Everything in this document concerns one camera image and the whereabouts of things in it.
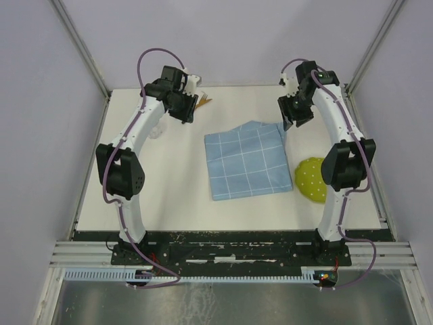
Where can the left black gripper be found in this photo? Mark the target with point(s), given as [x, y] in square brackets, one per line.
[188, 114]

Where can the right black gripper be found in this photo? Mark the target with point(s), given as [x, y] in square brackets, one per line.
[283, 102]

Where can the blue checkered cloth napkin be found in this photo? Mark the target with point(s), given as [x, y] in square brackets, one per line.
[249, 160]

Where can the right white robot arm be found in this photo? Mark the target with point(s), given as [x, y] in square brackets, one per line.
[348, 161]

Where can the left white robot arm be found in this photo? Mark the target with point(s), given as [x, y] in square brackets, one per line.
[120, 173]

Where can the clear plastic cup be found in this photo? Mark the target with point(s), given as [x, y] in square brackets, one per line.
[158, 130]

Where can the green polka dot plate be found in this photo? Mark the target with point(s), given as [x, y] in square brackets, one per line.
[309, 181]

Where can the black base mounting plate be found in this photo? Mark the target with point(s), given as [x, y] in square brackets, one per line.
[281, 248]

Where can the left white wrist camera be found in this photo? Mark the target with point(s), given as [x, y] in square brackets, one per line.
[191, 82]

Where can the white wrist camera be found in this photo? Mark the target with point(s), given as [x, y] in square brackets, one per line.
[289, 84]
[191, 82]

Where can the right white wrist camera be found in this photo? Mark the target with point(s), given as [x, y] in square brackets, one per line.
[289, 84]

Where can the right aluminium frame post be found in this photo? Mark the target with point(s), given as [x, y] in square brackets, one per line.
[387, 22]

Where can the aluminium frame post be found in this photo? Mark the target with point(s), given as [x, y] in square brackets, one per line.
[79, 44]
[387, 22]

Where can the left aluminium frame post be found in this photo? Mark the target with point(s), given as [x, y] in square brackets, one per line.
[79, 44]

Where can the aluminium front rail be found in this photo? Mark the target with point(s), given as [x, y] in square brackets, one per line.
[389, 255]

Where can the blue slotted cable duct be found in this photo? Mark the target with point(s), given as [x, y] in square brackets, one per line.
[136, 276]

